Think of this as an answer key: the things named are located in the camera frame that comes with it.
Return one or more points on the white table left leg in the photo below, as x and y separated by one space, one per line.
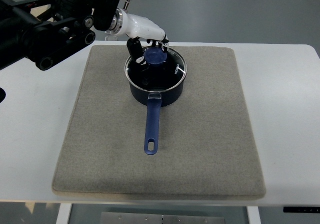
64 213

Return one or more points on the grey fabric mat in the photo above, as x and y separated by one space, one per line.
206 147

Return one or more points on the metal floor plate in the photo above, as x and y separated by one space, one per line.
132 218

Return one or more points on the black desk control panel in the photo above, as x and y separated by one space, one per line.
304 210

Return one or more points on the glass lid with blue knob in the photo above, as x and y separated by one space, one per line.
164 76

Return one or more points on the dark blue saucepan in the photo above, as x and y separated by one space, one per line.
154 101

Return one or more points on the white table right leg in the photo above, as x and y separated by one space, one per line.
253 215

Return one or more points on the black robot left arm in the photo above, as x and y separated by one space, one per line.
49 31

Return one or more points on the white table leg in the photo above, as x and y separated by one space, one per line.
253 215
64 213

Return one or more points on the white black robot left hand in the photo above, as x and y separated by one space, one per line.
147 43

